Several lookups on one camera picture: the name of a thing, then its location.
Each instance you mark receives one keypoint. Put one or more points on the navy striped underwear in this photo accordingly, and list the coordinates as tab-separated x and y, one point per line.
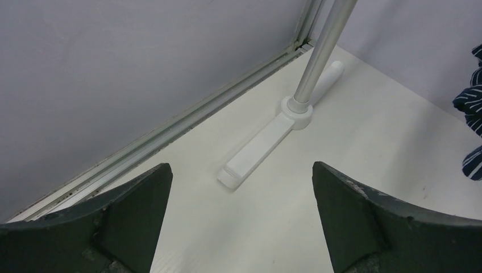
469	103

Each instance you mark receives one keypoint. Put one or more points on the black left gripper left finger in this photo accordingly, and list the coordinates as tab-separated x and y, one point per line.
116	231

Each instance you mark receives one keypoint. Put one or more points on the aluminium frame rail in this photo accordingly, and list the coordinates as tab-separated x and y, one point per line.
93	181

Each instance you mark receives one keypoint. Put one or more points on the silver clothes rack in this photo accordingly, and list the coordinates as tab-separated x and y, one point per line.
294	112

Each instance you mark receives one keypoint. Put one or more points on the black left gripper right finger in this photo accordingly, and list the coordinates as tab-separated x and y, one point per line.
370	231

